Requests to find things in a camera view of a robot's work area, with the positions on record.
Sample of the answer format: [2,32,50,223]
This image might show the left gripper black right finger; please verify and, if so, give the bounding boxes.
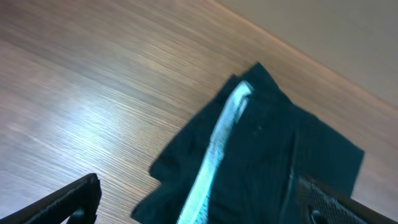
[295,177,397,224]

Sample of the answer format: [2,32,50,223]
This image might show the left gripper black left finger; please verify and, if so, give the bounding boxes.
[1,173,101,224]

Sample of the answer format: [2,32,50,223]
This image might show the black shorts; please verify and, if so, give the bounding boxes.
[131,63,364,223]

